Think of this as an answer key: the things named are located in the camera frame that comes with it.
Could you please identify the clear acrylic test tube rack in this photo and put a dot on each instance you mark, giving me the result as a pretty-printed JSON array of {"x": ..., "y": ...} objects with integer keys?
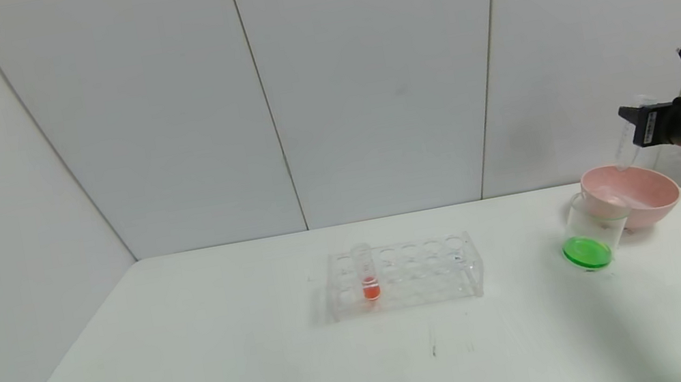
[{"x": 425, "y": 280}]

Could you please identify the blue pigment test tube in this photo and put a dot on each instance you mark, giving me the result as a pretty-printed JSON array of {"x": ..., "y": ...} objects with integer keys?
[{"x": 625, "y": 147}]

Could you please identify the pink bowl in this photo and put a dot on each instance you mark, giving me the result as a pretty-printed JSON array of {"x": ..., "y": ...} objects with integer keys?
[{"x": 649, "y": 195}]

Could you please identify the red pigment test tube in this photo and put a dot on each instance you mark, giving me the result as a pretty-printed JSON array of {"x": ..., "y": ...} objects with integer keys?
[{"x": 371, "y": 289}]

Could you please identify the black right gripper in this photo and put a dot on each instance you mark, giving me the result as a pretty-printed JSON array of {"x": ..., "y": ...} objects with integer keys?
[{"x": 649, "y": 125}]

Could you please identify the clear glass beaker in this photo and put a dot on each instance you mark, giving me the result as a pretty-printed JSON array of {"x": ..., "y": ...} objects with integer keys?
[{"x": 589, "y": 249}]

